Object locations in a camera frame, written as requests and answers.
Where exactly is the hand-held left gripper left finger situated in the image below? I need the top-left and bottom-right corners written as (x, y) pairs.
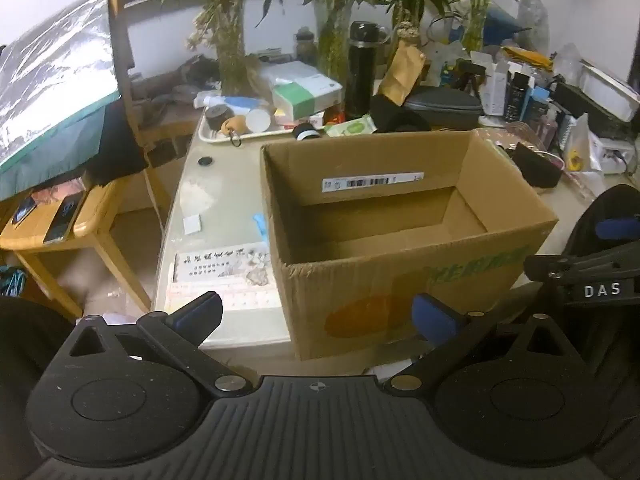
top-left (62, 291), bottom-right (251, 397)

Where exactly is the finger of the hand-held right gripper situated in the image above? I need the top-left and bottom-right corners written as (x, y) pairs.
top-left (524, 246), bottom-right (640, 287)
top-left (569, 185), bottom-right (640, 255)

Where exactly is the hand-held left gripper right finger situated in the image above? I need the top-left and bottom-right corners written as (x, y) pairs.
top-left (382, 292), bottom-right (576, 393)

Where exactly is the brown cardboard box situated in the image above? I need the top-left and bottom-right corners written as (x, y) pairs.
top-left (260, 129), bottom-right (560, 362)

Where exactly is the printed calendar sheet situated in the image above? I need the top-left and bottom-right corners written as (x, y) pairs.
top-left (167, 245), bottom-right (283, 311)

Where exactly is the white device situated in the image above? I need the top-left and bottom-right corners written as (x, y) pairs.
top-left (590, 137), bottom-right (638, 176)

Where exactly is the white pouch yellow print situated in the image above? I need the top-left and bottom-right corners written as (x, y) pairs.
top-left (562, 112), bottom-right (591, 171)

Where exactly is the black pouch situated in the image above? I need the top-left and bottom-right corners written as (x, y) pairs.
top-left (511, 142), bottom-right (565, 190)

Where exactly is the pink liquid bottle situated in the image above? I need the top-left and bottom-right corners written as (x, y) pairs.
top-left (537, 110), bottom-right (558, 146)

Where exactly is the white plastic container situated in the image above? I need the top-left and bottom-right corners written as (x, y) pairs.
top-left (579, 59), bottom-right (640, 122)

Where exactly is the wooden chair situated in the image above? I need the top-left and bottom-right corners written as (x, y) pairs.
top-left (0, 0), bottom-right (171, 318)

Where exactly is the light blue carton box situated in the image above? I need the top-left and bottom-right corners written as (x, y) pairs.
top-left (527, 85), bottom-right (551, 128)

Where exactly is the black smartphone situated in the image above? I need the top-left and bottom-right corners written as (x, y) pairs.
top-left (44, 194), bottom-right (85, 245)

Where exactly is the black carton box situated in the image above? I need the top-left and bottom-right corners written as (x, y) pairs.
top-left (504, 72), bottom-right (532, 122)

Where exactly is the white plastic tray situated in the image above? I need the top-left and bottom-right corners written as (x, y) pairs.
top-left (198, 105), bottom-right (326, 145)

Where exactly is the black cloth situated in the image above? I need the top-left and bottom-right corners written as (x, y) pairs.
top-left (82, 95), bottom-right (150, 188)

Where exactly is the low wooden table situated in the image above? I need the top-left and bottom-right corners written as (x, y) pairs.
top-left (131, 72), bottom-right (207, 167)

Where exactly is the red printed book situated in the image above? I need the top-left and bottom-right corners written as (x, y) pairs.
top-left (30, 180), bottom-right (87, 202)

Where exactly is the teal mesh bundle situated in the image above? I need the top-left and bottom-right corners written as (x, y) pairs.
top-left (0, 266), bottom-right (26, 300)

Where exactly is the small black jar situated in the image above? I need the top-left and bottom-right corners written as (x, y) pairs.
top-left (206, 105), bottom-right (231, 131)

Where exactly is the grey hard case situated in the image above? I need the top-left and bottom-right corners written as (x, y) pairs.
top-left (404, 86), bottom-right (485, 131)

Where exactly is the blue black card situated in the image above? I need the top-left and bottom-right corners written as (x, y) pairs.
top-left (11, 197), bottom-right (38, 225)

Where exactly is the green wet wipes pack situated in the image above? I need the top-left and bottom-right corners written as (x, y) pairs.
top-left (324, 115), bottom-right (377, 137)

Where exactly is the black mini tripod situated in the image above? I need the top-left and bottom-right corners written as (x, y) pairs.
top-left (457, 60), bottom-right (488, 103)

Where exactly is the white blue tube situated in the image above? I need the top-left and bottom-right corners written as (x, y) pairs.
top-left (220, 96), bottom-right (267, 111)

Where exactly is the blue yellow printed bag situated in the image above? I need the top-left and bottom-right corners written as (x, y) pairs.
top-left (440, 57), bottom-right (466, 86)

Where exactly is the blue plastic item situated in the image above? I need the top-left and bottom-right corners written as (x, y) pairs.
top-left (485, 7), bottom-right (521, 36)

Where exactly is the green white carton box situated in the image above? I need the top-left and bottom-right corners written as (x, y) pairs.
top-left (271, 74), bottom-right (344, 121)

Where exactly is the bamboo plant in glass vase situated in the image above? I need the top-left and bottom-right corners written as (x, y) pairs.
top-left (145, 0), bottom-right (281, 95)
top-left (440, 0), bottom-right (531, 53)
top-left (280, 0), bottom-right (381, 86)
top-left (370, 0), bottom-right (451, 46)

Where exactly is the brown paper bag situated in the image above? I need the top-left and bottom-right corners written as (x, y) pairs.
top-left (376, 37), bottom-right (427, 107)

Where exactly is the black thermos bottle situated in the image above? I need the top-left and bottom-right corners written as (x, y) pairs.
top-left (345, 21), bottom-right (389, 120)

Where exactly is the white plastic package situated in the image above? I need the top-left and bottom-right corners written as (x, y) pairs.
top-left (257, 60), bottom-right (328, 88)

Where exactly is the silver foil bag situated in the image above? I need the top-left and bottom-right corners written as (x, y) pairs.
top-left (0, 0), bottom-right (123, 201)

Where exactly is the dark glass jar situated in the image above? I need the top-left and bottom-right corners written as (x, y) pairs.
top-left (294, 26), bottom-right (318, 67)

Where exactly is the brown keychain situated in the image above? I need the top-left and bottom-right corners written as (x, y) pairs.
top-left (222, 116), bottom-right (247, 148)

